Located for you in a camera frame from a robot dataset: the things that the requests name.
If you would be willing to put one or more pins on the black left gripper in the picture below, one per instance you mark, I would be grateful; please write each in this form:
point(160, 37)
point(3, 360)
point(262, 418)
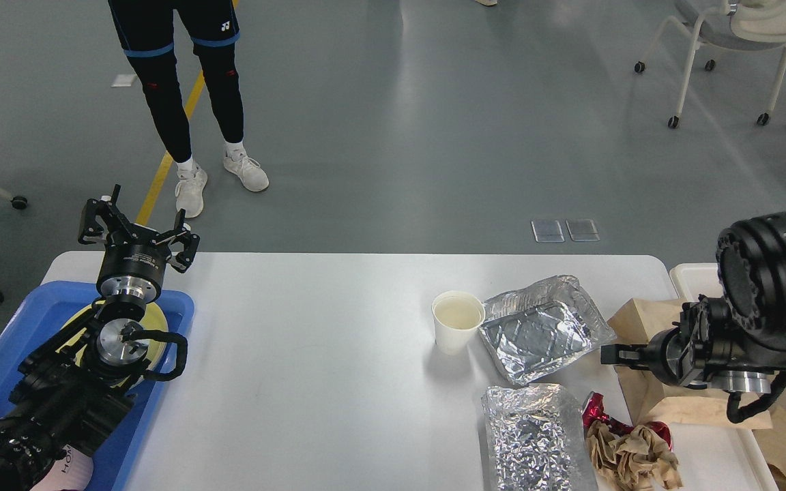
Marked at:
point(134, 269)

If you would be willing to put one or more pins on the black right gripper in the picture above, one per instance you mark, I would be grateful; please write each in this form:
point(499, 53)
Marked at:
point(662, 356)

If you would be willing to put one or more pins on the yellow plate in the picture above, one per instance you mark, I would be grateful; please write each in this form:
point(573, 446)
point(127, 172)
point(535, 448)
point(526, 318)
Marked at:
point(153, 319)

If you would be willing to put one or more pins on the foil front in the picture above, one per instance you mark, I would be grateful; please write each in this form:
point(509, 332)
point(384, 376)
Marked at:
point(535, 439)

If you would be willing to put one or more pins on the foil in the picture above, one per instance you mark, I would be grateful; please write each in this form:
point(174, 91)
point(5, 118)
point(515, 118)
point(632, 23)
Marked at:
point(542, 328)
point(535, 439)

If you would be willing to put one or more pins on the white paper cup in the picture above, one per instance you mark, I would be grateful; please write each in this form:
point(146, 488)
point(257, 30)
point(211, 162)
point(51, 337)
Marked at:
point(456, 316)

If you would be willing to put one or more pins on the brown paper bag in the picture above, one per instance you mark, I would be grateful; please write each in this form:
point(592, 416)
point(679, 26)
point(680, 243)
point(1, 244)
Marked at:
point(713, 454)

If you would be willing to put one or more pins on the pink mug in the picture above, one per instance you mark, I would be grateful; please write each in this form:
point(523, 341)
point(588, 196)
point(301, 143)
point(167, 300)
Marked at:
point(72, 472)

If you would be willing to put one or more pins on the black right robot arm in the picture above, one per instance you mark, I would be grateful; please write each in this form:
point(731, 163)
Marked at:
point(737, 342)

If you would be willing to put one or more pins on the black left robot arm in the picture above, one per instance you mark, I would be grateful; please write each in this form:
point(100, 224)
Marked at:
point(74, 389)

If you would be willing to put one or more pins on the red foil wrapper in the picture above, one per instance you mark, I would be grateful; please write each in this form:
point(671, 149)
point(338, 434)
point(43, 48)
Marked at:
point(593, 410)

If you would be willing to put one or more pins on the crumpled brown paper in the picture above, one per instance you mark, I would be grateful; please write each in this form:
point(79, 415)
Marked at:
point(634, 461)

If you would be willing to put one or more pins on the crumpled foil back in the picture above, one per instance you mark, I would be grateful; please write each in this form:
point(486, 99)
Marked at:
point(542, 328)

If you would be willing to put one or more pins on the clear floor plate right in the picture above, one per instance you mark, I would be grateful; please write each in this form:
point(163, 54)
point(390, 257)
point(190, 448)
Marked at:
point(583, 230)

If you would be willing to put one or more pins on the clear floor plate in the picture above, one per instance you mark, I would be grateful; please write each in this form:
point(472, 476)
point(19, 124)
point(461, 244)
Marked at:
point(583, 230)
point(548, 231)

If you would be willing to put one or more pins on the clear floor plate left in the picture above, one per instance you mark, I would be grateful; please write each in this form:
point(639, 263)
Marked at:
point(548, 231)

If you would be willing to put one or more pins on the person in black clothes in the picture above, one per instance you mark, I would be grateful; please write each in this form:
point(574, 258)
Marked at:
point(146, 33)

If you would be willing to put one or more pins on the white office chair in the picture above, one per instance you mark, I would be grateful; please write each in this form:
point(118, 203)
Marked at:
point(738, 26)

